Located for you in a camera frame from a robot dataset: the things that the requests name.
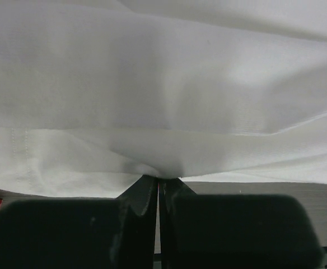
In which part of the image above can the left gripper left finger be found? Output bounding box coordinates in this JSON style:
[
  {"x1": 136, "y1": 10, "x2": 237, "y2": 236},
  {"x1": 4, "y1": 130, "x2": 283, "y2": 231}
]
[{"x1": 0, "y1": 175, "x2": 158, "y2": 268}]

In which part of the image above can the white t shirt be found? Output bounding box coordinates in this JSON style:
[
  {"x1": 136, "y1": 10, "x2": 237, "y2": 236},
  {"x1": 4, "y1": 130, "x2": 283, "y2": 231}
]
[{"x1": 0, "y1": 1, "x2": 327, "y2": 197}]

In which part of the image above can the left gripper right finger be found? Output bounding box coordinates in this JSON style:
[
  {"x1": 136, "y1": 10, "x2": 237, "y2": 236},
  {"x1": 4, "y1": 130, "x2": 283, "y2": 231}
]
[{"x1": 158, "y1": 179, "x2": 324, "y2": 268}]

